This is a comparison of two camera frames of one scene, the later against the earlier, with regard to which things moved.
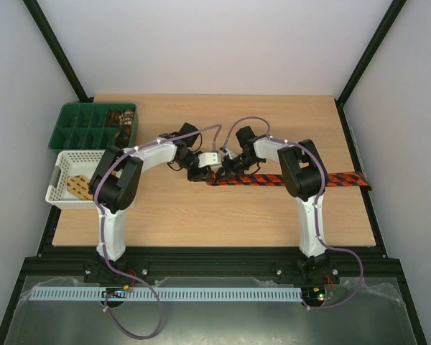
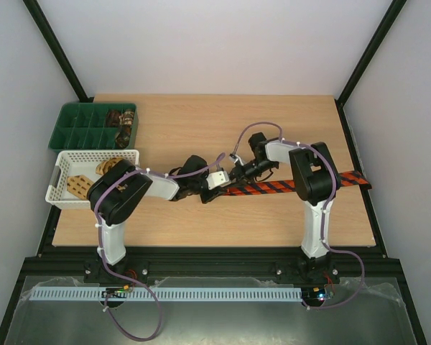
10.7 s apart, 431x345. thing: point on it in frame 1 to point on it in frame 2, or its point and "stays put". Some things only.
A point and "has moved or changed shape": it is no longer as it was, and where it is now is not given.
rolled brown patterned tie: [113, 119] stays put
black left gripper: [199, 175] to [215, 192]
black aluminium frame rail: [206, 264] stays put
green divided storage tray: [83, 126] stays put
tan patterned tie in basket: [79, 186] stays put
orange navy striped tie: [332, 179] has moved or changed shape
